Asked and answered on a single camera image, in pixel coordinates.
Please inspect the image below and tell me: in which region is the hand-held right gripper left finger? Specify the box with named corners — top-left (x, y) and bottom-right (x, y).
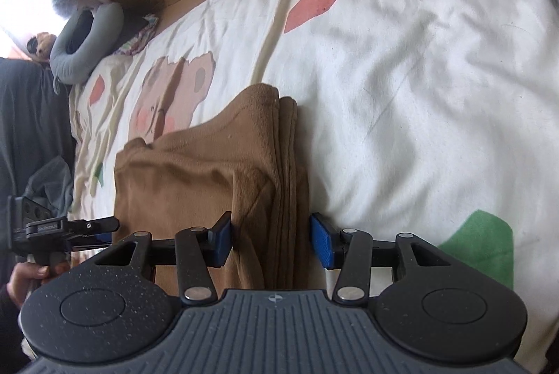
top-left (94, 210), bottom-right (232, 306)

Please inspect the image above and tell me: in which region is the dark grey pillow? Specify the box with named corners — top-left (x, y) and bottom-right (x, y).
top-left (0, 57), bottom-right (77, 270)

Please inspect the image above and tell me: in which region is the brown printed t-shirt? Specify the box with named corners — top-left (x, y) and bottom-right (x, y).
top-left (114, 82), bottom-right (311, 298)

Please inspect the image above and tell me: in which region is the cream bear print bedsheet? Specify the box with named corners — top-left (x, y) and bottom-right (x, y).
top-left (67, 0), bottom-right (559, 357)

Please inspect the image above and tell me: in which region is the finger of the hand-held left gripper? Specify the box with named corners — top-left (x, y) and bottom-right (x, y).
top-left (65, 217), bottom-right (121, 236)
top-left (70, 233), bottom-right (115, 250)

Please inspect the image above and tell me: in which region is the blue-grey garment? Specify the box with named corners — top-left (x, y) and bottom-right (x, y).
top-left (24, 156), bottom-right (75, 222)

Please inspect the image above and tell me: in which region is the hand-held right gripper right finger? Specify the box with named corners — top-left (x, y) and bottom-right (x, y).
top-left (309, 212), bottom-right (442, 306)

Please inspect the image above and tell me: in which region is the person's left hand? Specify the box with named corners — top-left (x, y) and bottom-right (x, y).
top-left (8, 261), bottom-right (71, 307)

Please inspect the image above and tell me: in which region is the grey neck pillow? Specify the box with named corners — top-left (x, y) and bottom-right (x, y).
top-left (49, 2), bottom-right (125, 84)

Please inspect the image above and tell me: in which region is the small teddy bear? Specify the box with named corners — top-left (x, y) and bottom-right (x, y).
top-left (27, 32), bottom-right (57, 61)

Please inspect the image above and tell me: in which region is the colourful patterned cloth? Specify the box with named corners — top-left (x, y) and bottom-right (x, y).
top-left (116, 14), bottom-right (158, 54)

